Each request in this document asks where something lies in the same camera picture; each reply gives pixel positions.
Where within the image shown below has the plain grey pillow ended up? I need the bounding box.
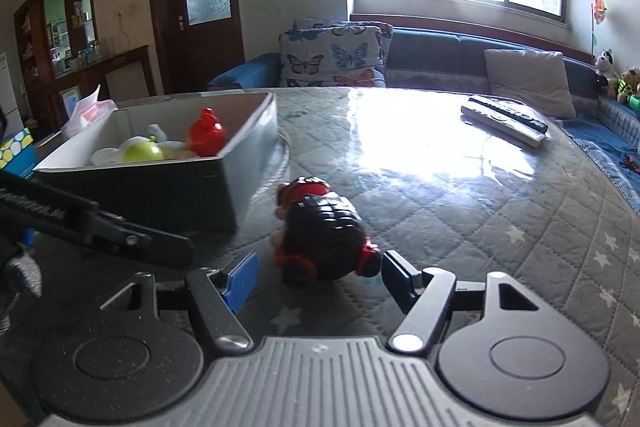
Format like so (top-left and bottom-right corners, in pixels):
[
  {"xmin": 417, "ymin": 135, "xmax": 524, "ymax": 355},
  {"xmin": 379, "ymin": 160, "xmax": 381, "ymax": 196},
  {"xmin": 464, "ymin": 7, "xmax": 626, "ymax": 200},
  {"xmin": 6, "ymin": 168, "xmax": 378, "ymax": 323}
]
[{"xmin": 483, "ymin": 49, "xmax": 578, "ymax": 120}]

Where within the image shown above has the white rabbit plush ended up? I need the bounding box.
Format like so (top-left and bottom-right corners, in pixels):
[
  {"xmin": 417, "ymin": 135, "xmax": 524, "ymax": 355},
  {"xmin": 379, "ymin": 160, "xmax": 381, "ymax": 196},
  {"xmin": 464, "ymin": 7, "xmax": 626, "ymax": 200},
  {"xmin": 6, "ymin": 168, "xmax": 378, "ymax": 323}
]
[{"xmin": 92, "ymin": 124, "xmax": 189, "ymax": 166}]

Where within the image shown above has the tissue pack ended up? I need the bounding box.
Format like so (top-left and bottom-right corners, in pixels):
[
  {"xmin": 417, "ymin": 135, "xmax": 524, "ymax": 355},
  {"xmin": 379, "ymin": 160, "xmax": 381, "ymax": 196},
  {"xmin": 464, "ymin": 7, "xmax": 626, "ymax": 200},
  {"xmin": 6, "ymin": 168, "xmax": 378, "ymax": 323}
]
[{"xmin": 64, "ymin": 84, "xmax": 119, "ymax": 138}]

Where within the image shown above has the colourful pinwheel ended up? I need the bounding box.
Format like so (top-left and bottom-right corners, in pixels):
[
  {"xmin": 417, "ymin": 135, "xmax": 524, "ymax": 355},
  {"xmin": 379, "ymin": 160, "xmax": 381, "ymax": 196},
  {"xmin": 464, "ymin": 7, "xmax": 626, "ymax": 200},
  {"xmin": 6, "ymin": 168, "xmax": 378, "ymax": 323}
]
[{"xmin": 589, "ymin": 0, "xmax": 609, "ymax": 54}]

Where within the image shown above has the black-haired red doll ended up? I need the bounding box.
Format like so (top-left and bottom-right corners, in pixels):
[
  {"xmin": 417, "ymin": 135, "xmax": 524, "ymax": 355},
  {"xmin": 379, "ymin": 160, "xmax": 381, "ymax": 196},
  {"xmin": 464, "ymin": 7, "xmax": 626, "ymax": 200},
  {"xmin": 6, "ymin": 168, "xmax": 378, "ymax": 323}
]
[{"xmin": 271, "ymin": 176, "xmax": 384, "ymax": 286}]

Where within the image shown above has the grey quilted star desktop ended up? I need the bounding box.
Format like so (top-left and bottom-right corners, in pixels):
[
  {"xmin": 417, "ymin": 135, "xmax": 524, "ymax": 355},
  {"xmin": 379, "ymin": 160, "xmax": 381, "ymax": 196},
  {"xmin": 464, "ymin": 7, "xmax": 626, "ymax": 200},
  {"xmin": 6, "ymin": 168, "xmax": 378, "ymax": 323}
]
[{"xmin": 0, "ymin": 86, "xmax": 640, "ymax": 427}]

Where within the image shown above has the wooden display cabinet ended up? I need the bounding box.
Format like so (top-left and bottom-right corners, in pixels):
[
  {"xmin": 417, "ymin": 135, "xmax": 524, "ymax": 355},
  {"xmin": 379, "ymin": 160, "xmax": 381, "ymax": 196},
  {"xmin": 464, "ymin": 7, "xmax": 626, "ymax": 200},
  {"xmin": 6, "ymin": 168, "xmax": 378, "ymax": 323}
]
[{"xmin": 13, "ymin": 0, "xmax": 154, "ymax": 134}]

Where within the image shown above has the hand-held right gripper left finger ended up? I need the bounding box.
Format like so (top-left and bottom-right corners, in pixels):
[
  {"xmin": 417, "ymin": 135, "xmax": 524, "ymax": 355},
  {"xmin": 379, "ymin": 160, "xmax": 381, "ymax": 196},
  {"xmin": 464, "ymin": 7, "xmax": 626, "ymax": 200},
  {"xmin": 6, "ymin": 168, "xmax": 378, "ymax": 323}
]
[{"xmin": 99, "ymin": 250, "xmax": 260, "ymax": 354}]

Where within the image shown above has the butterfly print pillow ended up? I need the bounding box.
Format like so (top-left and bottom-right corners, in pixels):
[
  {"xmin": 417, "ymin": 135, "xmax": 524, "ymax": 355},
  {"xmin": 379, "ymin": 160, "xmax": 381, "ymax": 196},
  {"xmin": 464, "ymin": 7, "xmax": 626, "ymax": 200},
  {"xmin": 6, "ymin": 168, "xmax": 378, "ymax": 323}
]
[
  {"xmin": 292, "ymin": 17, "xmax": 394, "ymax": 68},
  {"xmin": 279, "ymin": 25, "xmax": 387, "ymax": 89}
]

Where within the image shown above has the cow plush toy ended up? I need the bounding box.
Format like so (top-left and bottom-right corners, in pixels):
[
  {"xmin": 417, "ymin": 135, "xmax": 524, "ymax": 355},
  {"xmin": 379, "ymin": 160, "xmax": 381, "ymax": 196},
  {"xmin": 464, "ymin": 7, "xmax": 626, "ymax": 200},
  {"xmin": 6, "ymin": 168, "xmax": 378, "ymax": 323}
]
[{"xmin": 594, "ymin": 49, "xmax": 619, "ymax": 96}]

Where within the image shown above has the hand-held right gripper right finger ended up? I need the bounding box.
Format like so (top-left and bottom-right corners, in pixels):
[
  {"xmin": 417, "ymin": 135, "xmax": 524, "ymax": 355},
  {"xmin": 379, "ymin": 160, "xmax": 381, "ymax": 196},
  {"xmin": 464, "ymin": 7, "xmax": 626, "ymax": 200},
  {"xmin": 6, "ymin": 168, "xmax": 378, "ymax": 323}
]
[{"xmin": 380, "ymin": 250, "xmax": 542, "ymax": 356}]

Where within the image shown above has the peanut plush toy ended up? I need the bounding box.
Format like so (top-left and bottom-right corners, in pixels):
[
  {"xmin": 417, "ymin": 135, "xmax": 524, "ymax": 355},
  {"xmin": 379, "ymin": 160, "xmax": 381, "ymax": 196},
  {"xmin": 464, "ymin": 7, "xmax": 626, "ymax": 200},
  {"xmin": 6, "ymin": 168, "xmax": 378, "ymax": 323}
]
[{"xmin": 162, "ymin": 141, "xmax": 197, "ymax": 160}]

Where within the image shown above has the grey storage box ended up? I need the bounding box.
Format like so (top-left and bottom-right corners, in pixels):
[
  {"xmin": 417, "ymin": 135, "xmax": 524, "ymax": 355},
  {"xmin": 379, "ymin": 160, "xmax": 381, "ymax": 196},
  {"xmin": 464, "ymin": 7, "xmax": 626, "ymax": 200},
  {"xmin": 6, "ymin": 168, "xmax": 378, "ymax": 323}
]
[{"xmin": 32, "ymin": 91, "xmax": 279, "ymax": 234}]

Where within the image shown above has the white remote control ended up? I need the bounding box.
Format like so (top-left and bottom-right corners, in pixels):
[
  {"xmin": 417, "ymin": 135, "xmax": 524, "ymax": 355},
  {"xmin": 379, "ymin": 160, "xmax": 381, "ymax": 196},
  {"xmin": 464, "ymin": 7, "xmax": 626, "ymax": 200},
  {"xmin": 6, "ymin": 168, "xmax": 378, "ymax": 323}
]
[{"xmin": 459, "ymin": 105, "xmax": 547, "ymax": 150}]

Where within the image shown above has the red round toy figure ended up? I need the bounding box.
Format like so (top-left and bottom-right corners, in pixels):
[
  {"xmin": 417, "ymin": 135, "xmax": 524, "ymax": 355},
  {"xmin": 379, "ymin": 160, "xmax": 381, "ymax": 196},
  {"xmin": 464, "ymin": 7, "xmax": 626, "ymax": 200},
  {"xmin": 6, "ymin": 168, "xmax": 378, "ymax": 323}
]
[{"xmin": 187, "ymin": 107, "xmax": 229, "ymax": 158}]

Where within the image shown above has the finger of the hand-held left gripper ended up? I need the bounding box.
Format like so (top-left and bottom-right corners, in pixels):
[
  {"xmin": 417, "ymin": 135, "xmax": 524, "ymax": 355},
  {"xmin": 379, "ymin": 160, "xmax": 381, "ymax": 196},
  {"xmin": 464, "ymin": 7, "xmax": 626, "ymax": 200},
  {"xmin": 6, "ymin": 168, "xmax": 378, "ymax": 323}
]
[{"xmin": 95, "ymin": 206, "xmax": 196, "ymax": 271}]

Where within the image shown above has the green one-eyed monster toy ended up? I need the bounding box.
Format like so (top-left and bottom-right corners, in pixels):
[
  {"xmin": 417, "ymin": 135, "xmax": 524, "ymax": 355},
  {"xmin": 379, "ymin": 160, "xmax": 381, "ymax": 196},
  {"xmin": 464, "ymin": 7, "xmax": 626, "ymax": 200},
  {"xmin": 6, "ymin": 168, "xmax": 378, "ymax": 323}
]
[{"xmin": 122, "ymin": 141, "xmax": 166, "ymax": 163}]

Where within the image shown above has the dark wooden door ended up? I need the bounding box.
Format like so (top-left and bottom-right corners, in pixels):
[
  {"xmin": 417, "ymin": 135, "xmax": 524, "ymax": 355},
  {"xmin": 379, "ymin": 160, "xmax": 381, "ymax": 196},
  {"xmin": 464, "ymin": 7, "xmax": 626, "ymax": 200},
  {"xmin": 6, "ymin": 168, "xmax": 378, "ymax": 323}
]
[{"xmin": 145, "ymin": 0, "xmax": 246, "ymax": 96}]

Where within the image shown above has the black remote control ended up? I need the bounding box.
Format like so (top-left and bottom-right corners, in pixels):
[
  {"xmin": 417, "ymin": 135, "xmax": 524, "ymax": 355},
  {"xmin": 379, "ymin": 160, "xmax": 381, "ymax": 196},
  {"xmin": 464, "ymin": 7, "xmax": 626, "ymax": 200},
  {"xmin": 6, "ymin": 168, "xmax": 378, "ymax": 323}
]
[{"xmin": 467, "ymin": 94, "xmax": 549, "ymax": 134}]

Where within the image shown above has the blue sofa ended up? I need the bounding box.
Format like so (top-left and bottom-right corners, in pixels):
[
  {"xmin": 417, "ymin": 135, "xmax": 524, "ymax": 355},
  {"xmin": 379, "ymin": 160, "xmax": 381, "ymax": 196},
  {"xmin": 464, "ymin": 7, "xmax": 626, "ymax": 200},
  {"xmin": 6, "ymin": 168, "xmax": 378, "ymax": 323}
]
[{"xmin": 206, "ymin": 26, "xmax": 640, "ymax": 215}]

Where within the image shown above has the blue yellow dotted box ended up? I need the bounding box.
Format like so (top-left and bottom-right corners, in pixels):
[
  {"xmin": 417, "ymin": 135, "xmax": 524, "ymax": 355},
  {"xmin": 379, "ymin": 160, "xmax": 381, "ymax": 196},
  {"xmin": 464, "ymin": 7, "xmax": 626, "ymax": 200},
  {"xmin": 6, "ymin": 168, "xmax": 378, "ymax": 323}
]
[{"xmin": 0, "ymin": 129, "xmax": 37, "ymax": 181}]

